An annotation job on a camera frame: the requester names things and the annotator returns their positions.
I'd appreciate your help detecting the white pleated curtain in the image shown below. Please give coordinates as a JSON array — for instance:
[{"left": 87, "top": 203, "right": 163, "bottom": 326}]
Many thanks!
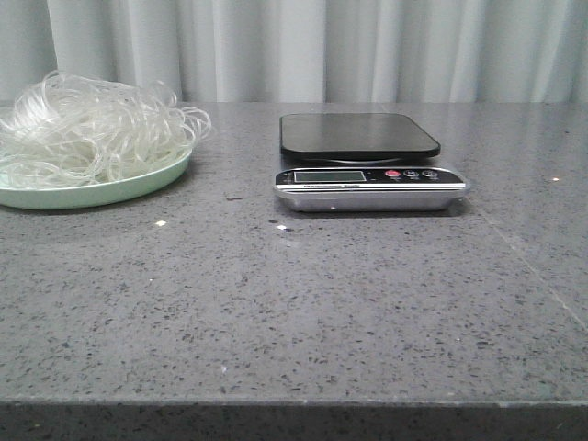
[{"left": 1, "top": 1, "right": 587, "bottom": 103}]

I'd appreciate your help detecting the white vermicelli noodle bundle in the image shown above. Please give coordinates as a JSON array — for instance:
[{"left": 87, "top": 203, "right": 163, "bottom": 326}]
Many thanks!
[{"left": 1, "top": 71, "right": 212, "bottom": 189}]

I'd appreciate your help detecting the light green round plate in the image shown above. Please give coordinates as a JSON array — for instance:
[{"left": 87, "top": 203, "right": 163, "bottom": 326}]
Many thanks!
[{"left": 1, "top": 151, "right": 192, "bottom": 210}]

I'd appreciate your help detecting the black silver kitchen scale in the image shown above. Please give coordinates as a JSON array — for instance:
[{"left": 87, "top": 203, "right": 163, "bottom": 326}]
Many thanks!
[{"left": 274, "top": 113, "right": 469, "bottom": 212}]

